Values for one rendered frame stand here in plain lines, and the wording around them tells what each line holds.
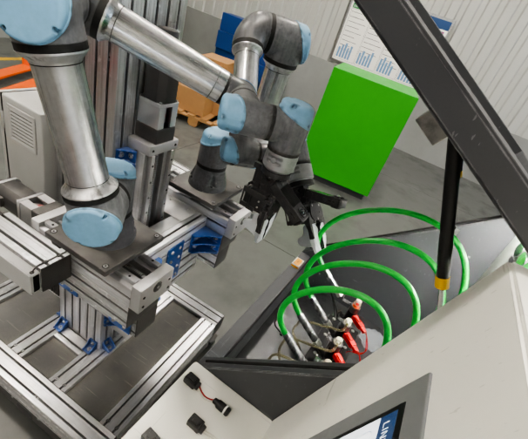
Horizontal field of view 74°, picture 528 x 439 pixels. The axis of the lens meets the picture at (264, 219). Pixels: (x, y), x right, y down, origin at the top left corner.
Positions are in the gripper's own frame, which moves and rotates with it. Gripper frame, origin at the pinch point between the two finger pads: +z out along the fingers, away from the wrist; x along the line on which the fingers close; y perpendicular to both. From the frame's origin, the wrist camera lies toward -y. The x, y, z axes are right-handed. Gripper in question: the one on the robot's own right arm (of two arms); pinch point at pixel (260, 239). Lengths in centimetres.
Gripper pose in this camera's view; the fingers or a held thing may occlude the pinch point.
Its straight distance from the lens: 90.1
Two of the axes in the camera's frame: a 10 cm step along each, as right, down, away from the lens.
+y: -8.3, -4.8, 2.9
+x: -4.9, 3.5, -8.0
